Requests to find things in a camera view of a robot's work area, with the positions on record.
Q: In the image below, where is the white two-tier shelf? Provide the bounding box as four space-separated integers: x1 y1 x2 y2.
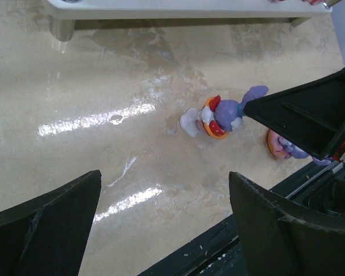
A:
42 0 337 41

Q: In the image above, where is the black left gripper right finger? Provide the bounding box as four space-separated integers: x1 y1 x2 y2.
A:
229 172 345 275

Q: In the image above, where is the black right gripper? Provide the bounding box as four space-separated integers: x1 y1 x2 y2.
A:
244 68 345 164

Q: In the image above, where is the black table front frame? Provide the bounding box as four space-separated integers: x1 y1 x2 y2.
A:
144 163 345 275

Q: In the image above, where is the purple bunny large donut toy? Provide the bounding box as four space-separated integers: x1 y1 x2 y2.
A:
267 129 333 166

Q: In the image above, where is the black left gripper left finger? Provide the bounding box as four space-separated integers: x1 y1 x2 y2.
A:
0 170 101 275

